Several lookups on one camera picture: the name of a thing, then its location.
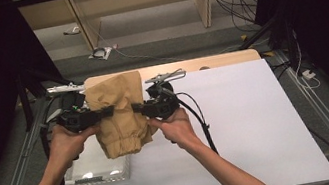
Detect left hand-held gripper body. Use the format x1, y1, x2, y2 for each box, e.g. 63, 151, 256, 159
45, 78, 105, 138

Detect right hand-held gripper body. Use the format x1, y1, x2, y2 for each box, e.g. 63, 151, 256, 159
138, 68, 195, 124

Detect tan pants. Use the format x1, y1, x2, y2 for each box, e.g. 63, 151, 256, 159
81, 68, 163, 163

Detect white perforated plastic basket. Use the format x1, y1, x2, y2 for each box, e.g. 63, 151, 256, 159
56, 125, 135, 185

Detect person's right hand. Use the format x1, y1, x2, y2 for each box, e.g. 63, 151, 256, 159
147, 105, 204, 157

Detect person's left hand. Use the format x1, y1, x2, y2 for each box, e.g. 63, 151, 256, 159
44, 118, 107, 173

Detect black tripod stand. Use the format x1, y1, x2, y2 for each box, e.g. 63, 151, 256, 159
12, 60, 90, 133

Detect small white flat object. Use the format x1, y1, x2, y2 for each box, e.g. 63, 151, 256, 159
62, 25, 82, 37

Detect white foam board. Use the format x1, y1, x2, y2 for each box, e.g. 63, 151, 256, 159
32, 50, 329, 185

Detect black metal stand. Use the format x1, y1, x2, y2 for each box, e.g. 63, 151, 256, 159
233, 9, 307, 87

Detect white power adapter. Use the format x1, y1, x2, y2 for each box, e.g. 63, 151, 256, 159
300, 67, 317, 82

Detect white packet with black ring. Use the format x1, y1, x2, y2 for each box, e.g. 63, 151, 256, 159
87, 44, 120, 63

